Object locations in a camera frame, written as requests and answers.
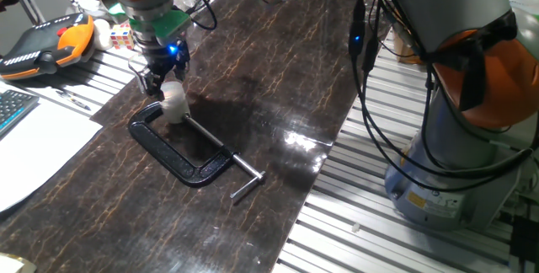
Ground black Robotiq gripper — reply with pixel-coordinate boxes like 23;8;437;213
140;36;191;100

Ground white translucent plastic jar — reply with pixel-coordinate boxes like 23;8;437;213
159;94;191;125

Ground black C-clamp with steel screw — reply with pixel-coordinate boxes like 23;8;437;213
128;101;266;201

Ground green flange adapter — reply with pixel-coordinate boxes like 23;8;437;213
107;3;193;42

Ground Rubik's cube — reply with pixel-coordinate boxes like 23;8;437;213
109;22;136;51

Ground white round object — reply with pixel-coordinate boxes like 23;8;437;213
92;19;114;51

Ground dark brown marble pattern mat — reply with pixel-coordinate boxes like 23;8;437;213
0;0;391;273

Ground dark pen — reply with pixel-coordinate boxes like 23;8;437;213
56;89;92;111

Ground orange black teach pendant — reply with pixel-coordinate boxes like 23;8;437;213
0;13;96;81

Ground large white paper sheet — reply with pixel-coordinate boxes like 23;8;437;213
0;81;104;213

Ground black computer keyboard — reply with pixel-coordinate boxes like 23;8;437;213
0;89;40;137

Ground gold foil box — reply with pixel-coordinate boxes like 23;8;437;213
0;252;38;273

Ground white plastic bag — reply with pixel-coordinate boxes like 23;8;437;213
508;0;539;13

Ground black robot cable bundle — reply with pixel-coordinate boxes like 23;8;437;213
347;0;539;194

